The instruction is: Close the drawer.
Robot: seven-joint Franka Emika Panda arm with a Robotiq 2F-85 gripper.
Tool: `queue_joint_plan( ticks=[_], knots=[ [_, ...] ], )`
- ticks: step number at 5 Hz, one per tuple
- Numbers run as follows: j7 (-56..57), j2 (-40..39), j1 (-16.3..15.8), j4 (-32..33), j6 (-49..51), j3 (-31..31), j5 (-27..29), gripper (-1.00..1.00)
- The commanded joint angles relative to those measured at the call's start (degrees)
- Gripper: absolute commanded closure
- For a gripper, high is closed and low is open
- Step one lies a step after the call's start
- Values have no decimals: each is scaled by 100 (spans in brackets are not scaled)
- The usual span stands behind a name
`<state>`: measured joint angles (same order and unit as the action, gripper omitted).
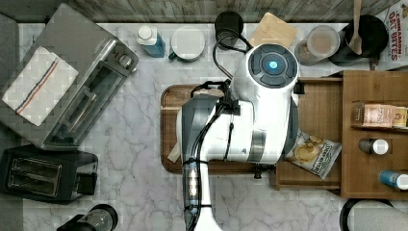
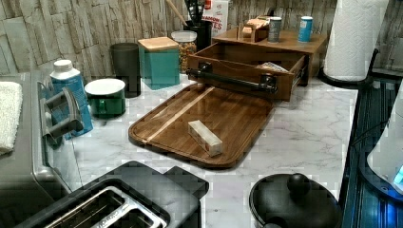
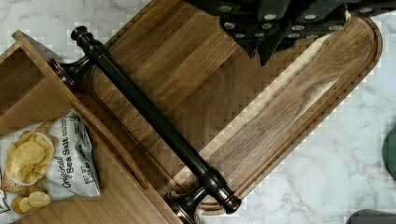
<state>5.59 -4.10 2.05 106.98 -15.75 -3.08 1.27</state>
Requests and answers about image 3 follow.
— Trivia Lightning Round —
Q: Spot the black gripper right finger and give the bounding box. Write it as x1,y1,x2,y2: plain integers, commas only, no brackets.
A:
257,5,346,66

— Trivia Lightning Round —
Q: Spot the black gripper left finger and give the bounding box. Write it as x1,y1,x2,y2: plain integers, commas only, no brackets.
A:
219,15,292,59

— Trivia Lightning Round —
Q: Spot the dark bronze drawer handle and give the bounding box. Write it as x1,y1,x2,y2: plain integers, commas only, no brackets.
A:
50,26,242,224

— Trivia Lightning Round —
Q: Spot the wooden drawer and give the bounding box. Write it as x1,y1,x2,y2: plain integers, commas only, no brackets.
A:
1,31,181,224

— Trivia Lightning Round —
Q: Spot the wooden cutting board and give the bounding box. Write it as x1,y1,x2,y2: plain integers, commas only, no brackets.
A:
75,0,382,221

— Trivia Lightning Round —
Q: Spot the dark green round object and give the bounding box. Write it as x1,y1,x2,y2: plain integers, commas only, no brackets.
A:
382,129,396,179

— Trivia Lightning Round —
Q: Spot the grey object at edge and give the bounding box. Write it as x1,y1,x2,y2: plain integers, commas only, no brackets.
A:
346,209,396,224

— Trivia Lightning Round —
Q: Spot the sea salt chips bag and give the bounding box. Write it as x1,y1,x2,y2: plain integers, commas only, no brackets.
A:
1,112,100,216

